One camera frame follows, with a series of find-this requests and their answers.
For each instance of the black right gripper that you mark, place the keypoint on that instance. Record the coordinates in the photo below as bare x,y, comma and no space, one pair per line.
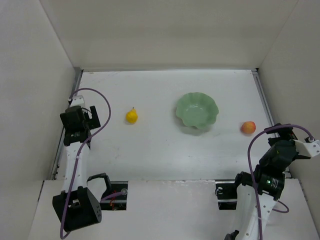
283,132

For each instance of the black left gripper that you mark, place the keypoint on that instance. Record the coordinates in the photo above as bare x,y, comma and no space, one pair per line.
90,120

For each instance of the yellow fake pear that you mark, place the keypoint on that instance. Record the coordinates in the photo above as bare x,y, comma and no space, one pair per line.
131,116

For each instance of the red yellow fake peach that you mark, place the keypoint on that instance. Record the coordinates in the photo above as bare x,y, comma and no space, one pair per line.
248,127

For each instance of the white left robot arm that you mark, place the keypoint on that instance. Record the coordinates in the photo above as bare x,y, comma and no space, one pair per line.
76,206

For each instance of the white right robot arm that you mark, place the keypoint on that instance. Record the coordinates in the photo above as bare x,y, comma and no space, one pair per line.
259,189

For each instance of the green scalloped fruit bowl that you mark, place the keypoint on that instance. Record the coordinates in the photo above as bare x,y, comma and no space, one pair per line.
197,109

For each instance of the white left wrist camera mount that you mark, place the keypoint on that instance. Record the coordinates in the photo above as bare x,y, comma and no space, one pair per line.
77,100

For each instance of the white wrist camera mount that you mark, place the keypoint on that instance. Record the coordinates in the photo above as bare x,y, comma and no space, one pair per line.
77,100
307,150

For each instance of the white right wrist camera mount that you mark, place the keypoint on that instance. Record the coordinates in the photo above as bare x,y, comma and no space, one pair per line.
307,150

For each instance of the aluminium right table rail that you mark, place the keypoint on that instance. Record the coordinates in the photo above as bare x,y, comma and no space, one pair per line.
267,111

